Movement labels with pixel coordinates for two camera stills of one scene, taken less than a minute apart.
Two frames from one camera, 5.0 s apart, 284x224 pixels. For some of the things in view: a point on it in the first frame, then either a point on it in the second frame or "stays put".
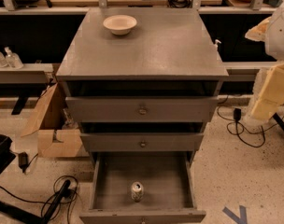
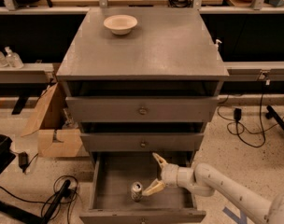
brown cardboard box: (56, 136) stays put
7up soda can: (137, 190) stays put
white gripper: (279, 35) to (170, 175)
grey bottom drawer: (170, 189) stays put
